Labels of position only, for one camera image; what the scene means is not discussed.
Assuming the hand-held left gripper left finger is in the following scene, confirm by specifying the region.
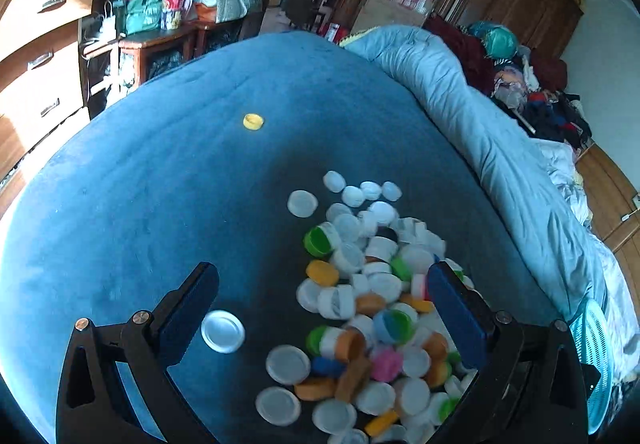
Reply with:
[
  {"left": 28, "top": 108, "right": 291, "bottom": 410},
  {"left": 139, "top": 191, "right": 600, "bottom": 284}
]
[{"left": 56, "top": 261, "right": 221, "bottom": 444}]

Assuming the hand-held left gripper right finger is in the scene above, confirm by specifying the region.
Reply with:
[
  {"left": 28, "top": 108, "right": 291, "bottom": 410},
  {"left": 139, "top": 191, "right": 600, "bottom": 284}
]
[{"left": 426, "top": 260, "right": 591, "bottom": 444}]

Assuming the large white bottle lid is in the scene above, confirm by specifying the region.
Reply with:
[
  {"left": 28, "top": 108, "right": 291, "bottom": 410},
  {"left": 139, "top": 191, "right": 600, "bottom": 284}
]
[{"left": 201, "top": 310, "right": 246, "bottom": 354}]

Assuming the pile of mixed bottle caps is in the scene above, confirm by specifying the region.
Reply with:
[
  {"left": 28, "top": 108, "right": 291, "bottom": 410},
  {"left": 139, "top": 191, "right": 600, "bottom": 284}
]
[{"left": 255, "top": 169, "right": 481, "bottom": 444}]

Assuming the teal plastic basket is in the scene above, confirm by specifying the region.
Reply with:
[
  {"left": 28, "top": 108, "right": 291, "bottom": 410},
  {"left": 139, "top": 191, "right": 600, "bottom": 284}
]
[{"left": 569, "top": 299, "right": 614, "bottom": 435}]

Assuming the dark blue blanket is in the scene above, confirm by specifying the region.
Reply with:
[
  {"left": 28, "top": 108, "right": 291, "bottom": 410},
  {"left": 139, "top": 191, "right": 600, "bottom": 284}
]
[{"left": 0, "top": 30, "right": 571, "bottom": 444}]

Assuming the white crumpled bedsheet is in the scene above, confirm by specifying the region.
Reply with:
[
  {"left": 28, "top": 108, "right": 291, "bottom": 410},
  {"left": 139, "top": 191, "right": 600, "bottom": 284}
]
[{"left": 537, "top": 139, "right": 640, "bottom": 375}]

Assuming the wooden bedside cabinet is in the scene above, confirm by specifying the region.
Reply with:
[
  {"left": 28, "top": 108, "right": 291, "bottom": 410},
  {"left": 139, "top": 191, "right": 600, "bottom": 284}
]
[{"left": 575, "top": 144, "right": 640, "bottom": 325}]

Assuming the light blue quilt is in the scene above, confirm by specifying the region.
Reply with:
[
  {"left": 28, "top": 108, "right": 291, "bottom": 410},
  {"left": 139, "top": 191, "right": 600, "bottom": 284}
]
[{"left": 345, "top": 24, "right": 631, "bottom": 375}]

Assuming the heap of mixed clothes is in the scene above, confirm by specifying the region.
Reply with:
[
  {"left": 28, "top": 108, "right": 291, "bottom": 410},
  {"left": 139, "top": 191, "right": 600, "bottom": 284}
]
[{"left": 490, "top": 59, "right": 593, "bottom": 150}]

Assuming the small wooden cabinet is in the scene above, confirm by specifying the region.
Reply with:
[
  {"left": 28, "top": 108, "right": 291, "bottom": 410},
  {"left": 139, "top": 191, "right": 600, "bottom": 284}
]
[{"left": 119, "top": 19, "right": 266, "bottom": 92}]

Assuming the dark red clothing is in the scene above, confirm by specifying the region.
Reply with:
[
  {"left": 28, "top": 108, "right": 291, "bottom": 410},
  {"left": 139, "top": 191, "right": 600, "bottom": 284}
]
[{"left": 425, "top": 14, "right": 496, "bottom": 95}]

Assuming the teal bag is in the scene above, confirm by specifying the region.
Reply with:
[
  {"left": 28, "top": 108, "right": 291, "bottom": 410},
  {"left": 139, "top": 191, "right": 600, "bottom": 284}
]
[{"left": 470, "top": 20, "right": 521, "bottom": 59}]

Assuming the wooden dresser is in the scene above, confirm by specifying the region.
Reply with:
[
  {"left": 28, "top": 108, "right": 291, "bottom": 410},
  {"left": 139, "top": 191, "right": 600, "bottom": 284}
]
[{"left": 0, "top": 0, "right": 101, "bottom": 215}]

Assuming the white paper bag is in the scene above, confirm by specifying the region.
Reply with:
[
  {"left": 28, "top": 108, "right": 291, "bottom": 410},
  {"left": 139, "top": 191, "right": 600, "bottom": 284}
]
[{"left": 97, "top": 0, "right": 121, "bottom": 41}]

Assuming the green bag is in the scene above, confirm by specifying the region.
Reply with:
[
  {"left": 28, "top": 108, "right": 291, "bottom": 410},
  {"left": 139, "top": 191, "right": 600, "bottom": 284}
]
[{"left": 122, "top": 0, "right": 163, "bottom": 35}]

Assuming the red white bag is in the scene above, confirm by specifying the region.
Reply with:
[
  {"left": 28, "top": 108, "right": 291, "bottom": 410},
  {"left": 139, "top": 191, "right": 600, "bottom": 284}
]
[{"left": 160, "top": 0, "right": 190, "bottom": 30}]

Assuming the dark chair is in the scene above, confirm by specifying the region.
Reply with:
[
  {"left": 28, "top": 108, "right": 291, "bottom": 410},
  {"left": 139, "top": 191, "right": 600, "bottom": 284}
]
[{"left": 285, "top": 0, "right": 321, "bottom": 31}]

